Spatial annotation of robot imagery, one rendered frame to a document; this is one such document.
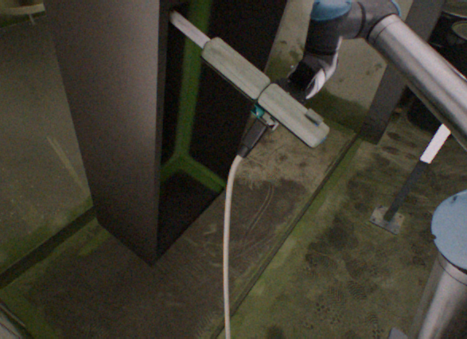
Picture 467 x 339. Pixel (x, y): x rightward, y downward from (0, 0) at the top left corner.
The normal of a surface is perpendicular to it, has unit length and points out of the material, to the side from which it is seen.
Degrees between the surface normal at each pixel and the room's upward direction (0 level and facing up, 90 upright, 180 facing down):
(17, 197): 57
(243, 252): 0
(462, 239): 83
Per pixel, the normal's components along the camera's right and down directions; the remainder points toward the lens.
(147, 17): -0.56, 0.57
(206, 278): 0.04, -0.71
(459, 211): -0.95, 0.08
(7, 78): 0.70, -0.02
